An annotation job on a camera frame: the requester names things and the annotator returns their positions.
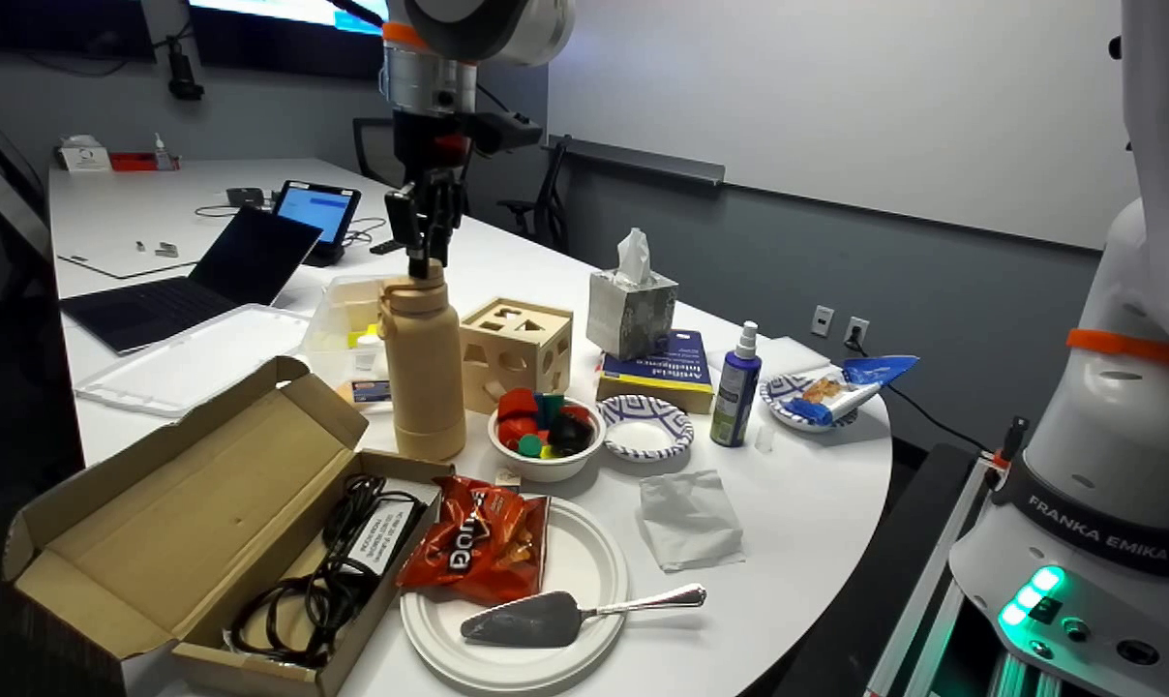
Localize black laptop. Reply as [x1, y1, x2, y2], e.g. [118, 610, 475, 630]
[62, 210, 317, 352]

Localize red chips bag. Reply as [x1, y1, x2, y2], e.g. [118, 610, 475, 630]
[400, 475, 551, 604]

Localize blue snack packet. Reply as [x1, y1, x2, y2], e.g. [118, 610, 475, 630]
[780, 352, 917, 430]

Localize clear plastic container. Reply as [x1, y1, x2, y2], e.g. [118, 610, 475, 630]
[298, 274, 392, 409]

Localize tan insulated water bottle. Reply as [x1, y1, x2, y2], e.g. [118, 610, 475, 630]
[379, 266, 465, 461]

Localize wooden shape sorter box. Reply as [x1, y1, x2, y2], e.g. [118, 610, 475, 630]
[460, 299, 574, 413]

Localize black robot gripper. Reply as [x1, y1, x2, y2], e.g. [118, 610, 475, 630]
[383, 111, 543, 280]

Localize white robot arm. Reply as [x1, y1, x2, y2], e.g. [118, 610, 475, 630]
[327, 0, 574, 280]

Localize metal cake server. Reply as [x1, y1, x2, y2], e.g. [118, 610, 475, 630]
[460, 585, 709, 648]

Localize white bowl of coloured blocks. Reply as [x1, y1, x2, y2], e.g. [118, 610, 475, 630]
[489, 388, 605, 485]

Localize black power adapter with cable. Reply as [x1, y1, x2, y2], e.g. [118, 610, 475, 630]
[223, 475, 424, 667]

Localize white paper plate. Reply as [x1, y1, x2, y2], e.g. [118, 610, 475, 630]
[396, 496, 635, 697]

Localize blue patterned paper plate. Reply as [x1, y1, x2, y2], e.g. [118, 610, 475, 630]
[761, 372, 873, 435]

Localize white tissue box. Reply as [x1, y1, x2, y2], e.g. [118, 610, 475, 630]
[585, 230, 678, 359]

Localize blue patterned paper bowl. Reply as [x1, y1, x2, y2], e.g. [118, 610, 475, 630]
[595, 395, 694, 463]

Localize open cardboard box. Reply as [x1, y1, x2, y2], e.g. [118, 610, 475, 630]
[5, 357, 447, 697]

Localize black tablet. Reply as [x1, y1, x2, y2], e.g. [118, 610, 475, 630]
[276, 178, 361, 266]

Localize blue spray bottle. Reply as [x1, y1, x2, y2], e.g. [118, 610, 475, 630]
[709, 323, 761, 449]

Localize black office chair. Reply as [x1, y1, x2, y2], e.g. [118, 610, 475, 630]
[505, 139, 565, 249]

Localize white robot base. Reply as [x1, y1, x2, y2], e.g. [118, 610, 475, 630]
[948, 0, 1169, 697]

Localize blue Artificial Intelligence book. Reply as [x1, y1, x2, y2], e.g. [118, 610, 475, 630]
[595, 328, 711, 413]

